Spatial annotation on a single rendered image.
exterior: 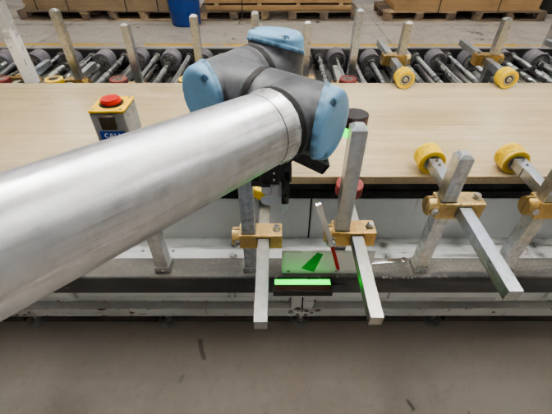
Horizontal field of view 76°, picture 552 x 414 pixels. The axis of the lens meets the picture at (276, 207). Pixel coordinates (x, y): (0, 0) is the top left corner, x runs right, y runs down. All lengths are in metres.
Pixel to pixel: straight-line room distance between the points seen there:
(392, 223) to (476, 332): 0.87
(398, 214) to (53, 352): 1.60
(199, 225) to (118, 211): 0.99
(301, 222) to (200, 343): 0.82
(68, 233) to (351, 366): 1.55
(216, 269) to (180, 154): 0.81
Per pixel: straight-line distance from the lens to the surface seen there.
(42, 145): 1.45
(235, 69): 0.49
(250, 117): 0.35
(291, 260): 1.01
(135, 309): 1.74
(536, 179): 1.19
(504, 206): 1.39
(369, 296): 0.84
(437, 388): 1.78
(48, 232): 0.25
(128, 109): 0.80
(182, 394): 1.68
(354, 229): 0.96
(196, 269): 1.09
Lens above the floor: 1.53
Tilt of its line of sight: 41 degrees down
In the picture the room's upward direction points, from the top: straight up
